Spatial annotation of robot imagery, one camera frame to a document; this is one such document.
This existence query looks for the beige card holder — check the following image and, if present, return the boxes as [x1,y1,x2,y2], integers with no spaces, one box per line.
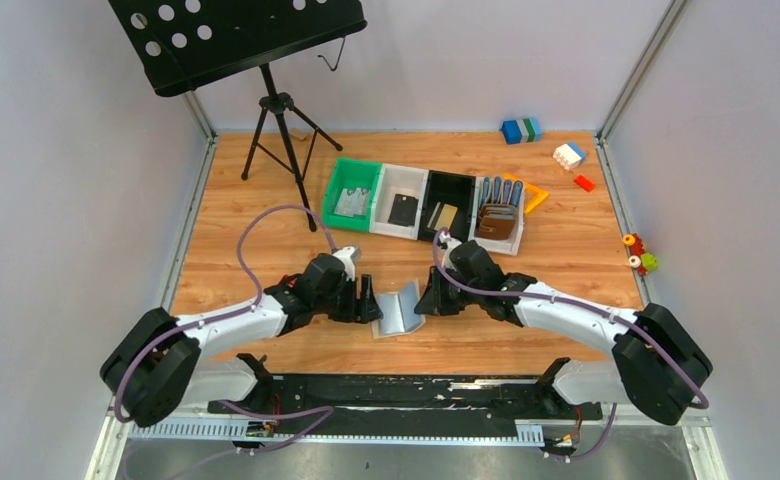
[371,279,426,339]

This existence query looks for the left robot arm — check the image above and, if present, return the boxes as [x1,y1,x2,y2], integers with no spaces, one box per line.
[99,247,383,427]

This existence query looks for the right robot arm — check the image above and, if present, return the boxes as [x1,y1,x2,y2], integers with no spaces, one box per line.
[415,230,713,425]

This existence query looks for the gold card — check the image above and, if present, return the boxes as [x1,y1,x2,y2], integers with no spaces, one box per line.
[426,202,458,231]

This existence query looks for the brown card holder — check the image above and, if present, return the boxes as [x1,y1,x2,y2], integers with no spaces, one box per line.
[475,203,519,240]

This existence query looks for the black card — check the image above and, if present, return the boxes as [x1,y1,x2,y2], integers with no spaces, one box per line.
[388,194,418,227]

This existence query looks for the grey cards in green bin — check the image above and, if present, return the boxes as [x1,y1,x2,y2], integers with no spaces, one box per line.
[334,187,372,218]

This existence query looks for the blue card holders row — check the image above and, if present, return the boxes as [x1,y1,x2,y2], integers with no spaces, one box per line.
[478,176,525,207]

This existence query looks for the white bin with holders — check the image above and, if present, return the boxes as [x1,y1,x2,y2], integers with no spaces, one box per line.
[468,177,525,256]

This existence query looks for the black plastic bin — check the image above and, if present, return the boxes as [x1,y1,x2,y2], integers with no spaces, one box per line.
[417,170,476,242]

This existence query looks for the white plastic bin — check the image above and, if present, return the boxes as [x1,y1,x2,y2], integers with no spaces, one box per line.
[369,163,428,240]

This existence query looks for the green plastic bin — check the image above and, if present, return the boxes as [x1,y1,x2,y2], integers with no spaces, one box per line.
[322,158,382,232]

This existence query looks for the red toy brick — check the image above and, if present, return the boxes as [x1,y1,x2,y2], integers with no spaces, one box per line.
[574,175,596,192]

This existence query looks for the blue green toy block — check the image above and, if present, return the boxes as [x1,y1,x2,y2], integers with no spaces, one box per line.
[500,117,544,145]

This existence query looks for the white blue toy block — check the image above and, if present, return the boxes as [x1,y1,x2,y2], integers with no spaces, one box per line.
[552,142,588,171]

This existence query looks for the colourful toy vehicle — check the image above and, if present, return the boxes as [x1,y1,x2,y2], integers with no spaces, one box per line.
[622,233,659,276]

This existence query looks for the black music stand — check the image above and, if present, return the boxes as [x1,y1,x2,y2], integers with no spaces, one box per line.
[110,0,368,208]

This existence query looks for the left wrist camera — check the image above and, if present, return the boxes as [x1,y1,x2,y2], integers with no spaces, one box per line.
[332,245,361,282]

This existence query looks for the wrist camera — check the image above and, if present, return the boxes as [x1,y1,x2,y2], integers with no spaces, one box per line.
[332,245,361,282]
[435,229,463,270]

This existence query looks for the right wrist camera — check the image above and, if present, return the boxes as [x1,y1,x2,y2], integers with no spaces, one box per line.
[435,229,463,270]

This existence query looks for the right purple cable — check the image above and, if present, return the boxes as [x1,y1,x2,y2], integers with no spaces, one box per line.
[430,228,711,463]

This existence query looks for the purple cable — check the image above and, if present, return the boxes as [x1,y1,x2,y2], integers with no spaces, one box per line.
[430,228,711,463]
[112,204,338,465]

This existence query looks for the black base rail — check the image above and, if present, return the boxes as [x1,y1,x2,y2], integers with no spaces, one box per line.
[206,373,613,456]

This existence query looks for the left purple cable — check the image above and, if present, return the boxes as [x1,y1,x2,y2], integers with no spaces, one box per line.
[112,204,338,465]

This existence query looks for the orange toy frame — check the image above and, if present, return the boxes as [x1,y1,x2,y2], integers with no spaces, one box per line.
[502,173,549,215]

